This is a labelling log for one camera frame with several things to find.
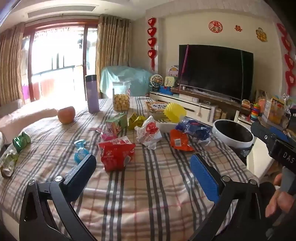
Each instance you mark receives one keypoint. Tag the blue toy blocks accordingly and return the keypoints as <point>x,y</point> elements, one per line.
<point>166,90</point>

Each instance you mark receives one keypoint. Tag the crumpled white red paper bag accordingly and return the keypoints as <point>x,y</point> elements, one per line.
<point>149,133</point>

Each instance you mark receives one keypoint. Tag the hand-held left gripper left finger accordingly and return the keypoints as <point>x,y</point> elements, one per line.
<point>81,176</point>

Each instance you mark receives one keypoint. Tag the teal cloth covered furniture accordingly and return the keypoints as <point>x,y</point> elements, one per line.
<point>124,74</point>

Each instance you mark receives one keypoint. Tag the green pink drink carton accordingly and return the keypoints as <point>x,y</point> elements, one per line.
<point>116,122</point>

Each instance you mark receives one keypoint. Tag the person's right hand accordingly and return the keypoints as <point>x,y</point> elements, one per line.
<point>281,201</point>

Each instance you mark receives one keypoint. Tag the gold red wall sticker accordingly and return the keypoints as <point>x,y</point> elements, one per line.
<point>261,34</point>

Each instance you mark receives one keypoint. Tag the small red character sticker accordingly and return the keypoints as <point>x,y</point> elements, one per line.
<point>238,28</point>

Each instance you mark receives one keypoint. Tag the blue snack packet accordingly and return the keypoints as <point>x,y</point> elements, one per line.
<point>196,129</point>

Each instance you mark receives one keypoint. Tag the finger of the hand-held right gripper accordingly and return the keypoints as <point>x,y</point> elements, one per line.
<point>262,133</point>

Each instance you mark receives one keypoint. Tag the colourful round toy sign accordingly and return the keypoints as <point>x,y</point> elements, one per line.
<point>174,71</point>

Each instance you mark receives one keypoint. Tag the beige striped curtain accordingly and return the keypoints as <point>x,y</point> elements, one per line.
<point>113,51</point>
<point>9,69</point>

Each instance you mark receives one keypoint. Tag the red snack bag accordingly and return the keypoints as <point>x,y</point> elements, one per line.
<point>115,154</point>

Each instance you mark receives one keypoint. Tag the pink lollipop packet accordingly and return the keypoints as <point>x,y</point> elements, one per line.
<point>106,135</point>

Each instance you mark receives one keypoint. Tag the black flat television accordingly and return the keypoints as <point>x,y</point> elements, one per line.
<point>215,69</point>

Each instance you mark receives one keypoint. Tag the ceiling air vent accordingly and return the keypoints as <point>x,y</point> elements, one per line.
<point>60,11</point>

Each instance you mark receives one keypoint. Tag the toy ferris wheel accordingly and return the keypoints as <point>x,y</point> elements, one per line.
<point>156,81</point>

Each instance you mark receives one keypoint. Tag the purple thermos bottle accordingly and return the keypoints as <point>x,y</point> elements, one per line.
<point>92,97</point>

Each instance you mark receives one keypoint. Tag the round red paper cutting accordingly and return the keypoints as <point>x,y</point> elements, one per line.
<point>214,26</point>

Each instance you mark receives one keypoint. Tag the orange snack packet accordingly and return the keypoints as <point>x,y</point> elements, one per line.
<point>179,140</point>

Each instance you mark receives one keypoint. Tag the blue drink bottle packet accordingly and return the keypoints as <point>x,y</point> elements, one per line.
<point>81,153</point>

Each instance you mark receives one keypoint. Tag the orange toy packaging box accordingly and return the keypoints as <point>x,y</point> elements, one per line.
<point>274,111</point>

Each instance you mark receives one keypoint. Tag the clear jar of biscuit balls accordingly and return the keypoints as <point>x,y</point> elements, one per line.
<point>121,102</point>

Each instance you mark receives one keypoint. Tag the white television cabinet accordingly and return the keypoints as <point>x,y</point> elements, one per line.
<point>203,109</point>

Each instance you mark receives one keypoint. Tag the plaid blanket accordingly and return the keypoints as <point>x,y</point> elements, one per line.
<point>138,185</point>

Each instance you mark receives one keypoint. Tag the yellow foil wrapper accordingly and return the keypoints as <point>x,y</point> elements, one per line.
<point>135,121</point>

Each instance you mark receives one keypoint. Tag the white rim trash bin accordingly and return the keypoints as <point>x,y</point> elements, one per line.
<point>229,143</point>

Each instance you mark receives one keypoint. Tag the red apple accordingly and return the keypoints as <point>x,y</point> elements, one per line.
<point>66,115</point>

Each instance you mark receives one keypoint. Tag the brown frame glass door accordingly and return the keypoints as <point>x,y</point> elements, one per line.
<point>86,46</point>

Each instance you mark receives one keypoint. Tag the green candy wrapper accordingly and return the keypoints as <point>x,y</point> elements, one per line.
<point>21,141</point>

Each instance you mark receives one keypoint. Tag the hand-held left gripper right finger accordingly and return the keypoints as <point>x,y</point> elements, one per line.
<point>204,176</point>

